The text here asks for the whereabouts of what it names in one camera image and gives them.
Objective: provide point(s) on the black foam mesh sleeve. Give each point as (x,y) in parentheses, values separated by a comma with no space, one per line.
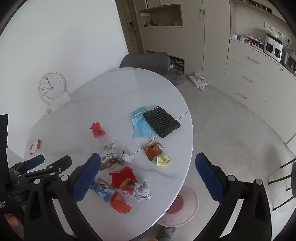
(161,121)

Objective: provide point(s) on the grey chair with black legs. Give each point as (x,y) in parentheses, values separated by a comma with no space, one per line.
(281,179)

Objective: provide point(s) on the grey upholstered chair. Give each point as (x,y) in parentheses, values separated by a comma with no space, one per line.
(145,61)

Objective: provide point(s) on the orange snack wrapper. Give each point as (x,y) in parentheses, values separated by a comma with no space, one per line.
(151,151)

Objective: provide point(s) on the white crumpled tissue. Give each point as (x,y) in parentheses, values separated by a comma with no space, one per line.
(127,157)

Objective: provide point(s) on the beige drawer cabinet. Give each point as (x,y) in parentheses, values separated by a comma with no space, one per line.
(249,74)

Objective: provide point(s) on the patterned floor mat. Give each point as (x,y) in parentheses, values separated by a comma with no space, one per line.
(175,77)

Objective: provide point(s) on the tall beige cabinet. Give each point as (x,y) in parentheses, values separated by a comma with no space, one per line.
(196,34)

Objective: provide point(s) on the white round wall clock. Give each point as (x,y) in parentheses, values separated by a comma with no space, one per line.
(52,87)

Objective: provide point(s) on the white cloth tote bag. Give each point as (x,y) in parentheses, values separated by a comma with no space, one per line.
(198,80)

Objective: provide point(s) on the torn orange wrapper piece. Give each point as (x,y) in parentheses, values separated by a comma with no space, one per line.
(120,204)

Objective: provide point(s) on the large red snack wrapper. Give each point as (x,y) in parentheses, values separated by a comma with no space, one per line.
(120,178)

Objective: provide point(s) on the white countertop oven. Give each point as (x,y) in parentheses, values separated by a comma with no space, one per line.
(272,46)

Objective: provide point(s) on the person's right slipper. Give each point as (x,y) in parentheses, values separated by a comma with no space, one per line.
(167,233)

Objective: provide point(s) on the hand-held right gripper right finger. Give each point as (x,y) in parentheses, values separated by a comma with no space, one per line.
(209,178)

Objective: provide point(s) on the white slotted waste bin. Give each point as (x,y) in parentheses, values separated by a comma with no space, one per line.
(185,208)

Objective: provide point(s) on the blue snack wrapper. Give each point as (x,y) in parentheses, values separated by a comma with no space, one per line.
(104,190)

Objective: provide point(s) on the red crumpled paper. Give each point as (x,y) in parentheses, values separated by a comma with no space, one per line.
(97,130)

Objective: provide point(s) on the yellow crumpled paper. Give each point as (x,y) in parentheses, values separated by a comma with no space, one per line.
(163,160)

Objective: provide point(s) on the silver countertop appliance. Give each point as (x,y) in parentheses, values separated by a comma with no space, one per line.
(290,62)

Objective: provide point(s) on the small red white box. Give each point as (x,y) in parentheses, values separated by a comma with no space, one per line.
(35,147)

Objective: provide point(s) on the white paper card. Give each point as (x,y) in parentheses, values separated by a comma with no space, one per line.
(60,103)

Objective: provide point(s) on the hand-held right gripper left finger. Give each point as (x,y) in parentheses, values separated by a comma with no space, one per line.
(86,178)

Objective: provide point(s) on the crumpled printed white paper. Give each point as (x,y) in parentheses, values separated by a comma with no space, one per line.
(141,191)

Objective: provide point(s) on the clear bag of brown snacks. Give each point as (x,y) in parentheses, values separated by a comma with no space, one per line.
(111,162)

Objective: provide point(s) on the blue face mask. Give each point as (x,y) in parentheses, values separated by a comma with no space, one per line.
(141,127)

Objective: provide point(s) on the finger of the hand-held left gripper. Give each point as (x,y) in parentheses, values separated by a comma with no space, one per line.
(34,161)
(59,165)

